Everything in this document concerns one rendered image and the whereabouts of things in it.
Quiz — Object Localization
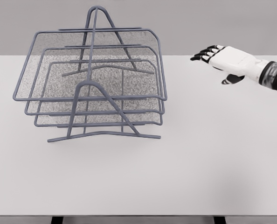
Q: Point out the grey mesh folder tray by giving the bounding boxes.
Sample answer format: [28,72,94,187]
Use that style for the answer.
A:
[24,44,166,116]
[34,59,164,128]
[13,28,168,102]

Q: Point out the grey wire rack frame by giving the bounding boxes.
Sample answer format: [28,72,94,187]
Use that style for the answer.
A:
[47,6,161,143]

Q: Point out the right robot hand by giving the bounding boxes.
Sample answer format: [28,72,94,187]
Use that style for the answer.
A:
[190,44,262,85]

